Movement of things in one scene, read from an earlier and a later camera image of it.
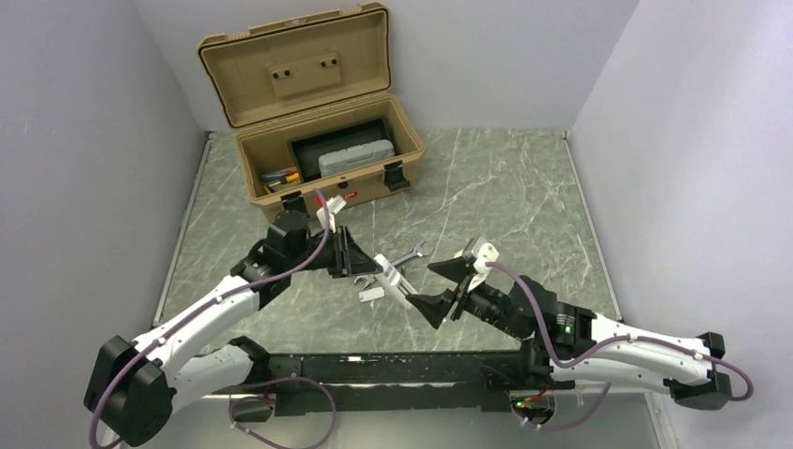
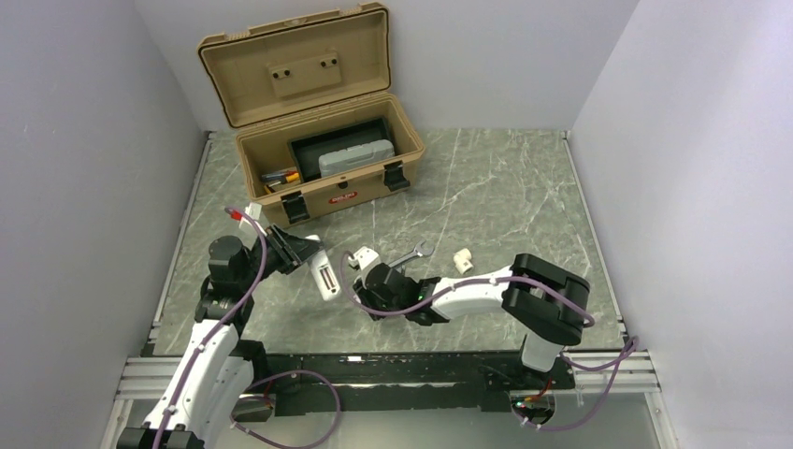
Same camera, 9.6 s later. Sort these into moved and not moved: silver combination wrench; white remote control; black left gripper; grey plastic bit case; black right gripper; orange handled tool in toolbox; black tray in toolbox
Moved: white remote control; black right gripper; black left gripper
Not moved: grey plastic bit case; black tray in toolbox; orange handled tool in toolbox; silver combination wrench
